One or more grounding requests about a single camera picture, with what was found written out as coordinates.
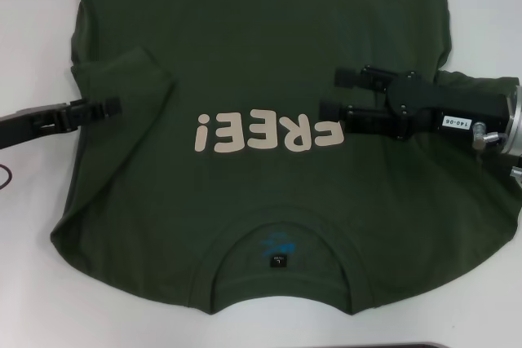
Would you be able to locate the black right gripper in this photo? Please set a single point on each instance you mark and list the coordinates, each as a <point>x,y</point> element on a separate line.
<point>428,103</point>

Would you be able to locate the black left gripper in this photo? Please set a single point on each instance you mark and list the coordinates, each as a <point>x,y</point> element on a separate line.
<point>32,124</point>

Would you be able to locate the dark green FREE t-shirt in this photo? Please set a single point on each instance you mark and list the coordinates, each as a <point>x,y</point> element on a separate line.
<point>261,201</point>

